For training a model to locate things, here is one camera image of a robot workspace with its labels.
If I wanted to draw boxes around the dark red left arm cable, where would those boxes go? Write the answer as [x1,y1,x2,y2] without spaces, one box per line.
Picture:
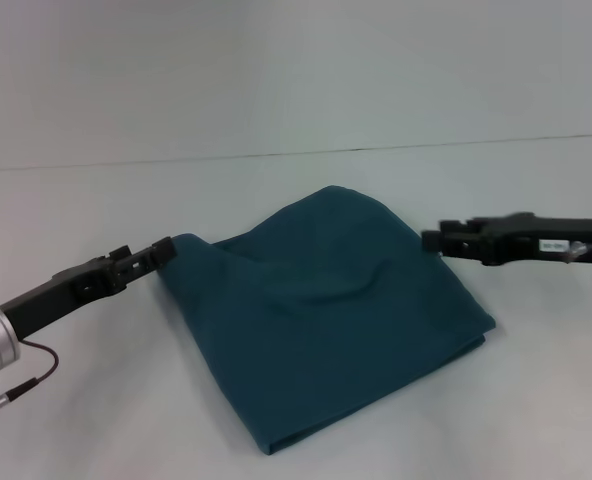
[0,340,60,406]

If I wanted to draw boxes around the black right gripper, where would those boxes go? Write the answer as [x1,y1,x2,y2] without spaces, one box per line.
[420,212,592,267]

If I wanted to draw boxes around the teal blue shirt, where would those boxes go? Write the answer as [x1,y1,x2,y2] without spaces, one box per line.
[156,184,497,444]

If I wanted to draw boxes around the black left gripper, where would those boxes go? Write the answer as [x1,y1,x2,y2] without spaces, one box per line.
[0,235,178,342]

